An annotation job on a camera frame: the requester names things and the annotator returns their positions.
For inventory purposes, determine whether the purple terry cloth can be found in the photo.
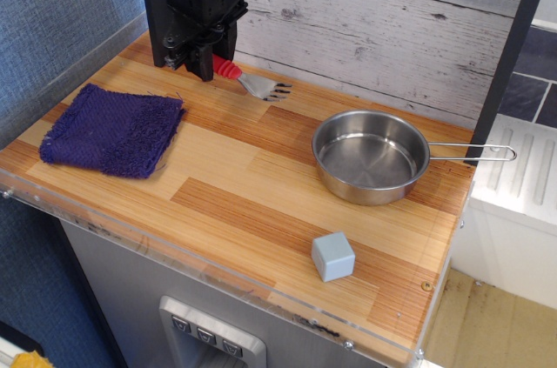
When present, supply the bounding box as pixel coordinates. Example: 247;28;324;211
39;84;185;178

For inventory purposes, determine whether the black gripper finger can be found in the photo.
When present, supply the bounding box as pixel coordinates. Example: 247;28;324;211
212;23;238;60
185;44;213;81

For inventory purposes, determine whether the red handled metal fork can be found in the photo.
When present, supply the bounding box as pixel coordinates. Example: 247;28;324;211
212;54;292;102

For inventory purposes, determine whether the silver dispenser button panel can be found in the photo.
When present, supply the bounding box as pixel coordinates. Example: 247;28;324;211
158;296;267;367

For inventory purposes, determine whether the grey cube block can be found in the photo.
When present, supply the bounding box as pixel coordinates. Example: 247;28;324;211
311;232;355;282

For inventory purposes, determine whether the white ribbed radiator cover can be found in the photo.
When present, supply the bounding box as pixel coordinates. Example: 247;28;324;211
469;115;556;235

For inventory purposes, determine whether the grey toy fridge cabinet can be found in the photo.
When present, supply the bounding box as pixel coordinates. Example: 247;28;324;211
63;221;419;367

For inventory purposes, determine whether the clear acrylic table edge guard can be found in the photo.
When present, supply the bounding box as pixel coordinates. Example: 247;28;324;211
1;171;439;367

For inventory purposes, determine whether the stainless steel pan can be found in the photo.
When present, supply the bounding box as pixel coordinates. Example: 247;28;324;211
312;110;517;206

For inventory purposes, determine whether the black right frame post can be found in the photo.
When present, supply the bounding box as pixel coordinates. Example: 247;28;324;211
465;0;540;166

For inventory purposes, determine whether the yellow object at corner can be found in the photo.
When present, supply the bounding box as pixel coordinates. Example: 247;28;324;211
10;351;54;368

